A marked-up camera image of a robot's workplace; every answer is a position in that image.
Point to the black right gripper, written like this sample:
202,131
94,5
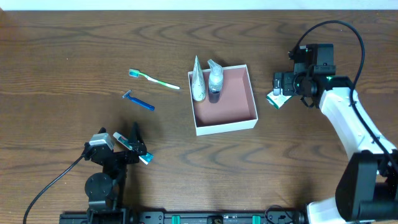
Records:
286,83

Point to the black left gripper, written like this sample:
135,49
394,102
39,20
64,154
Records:
123,154

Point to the green white soap box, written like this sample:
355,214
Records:
277,101

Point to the small teal white toothpaste tube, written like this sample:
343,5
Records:
124,141

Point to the clear bottle dark blue cap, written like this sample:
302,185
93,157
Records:
215,81

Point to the white squeeze tube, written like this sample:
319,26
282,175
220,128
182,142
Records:
198,88

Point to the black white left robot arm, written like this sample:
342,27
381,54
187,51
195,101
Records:
105,189

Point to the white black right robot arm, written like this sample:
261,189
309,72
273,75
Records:
367,191

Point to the blue disposable razor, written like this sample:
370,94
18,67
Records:
137,101

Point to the white cardboard box pink interior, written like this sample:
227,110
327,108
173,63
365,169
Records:
236,109

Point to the green white toothbrush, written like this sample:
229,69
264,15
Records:
137,73

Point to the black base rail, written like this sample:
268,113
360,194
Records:
270,216

